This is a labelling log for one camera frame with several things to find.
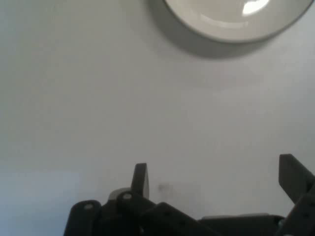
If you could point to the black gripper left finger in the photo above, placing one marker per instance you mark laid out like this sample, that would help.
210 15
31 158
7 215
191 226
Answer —
128 209

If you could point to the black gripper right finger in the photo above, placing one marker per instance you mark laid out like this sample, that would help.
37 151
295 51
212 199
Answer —
294 179

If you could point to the white round bowl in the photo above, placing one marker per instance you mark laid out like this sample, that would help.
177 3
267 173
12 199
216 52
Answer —
233 22

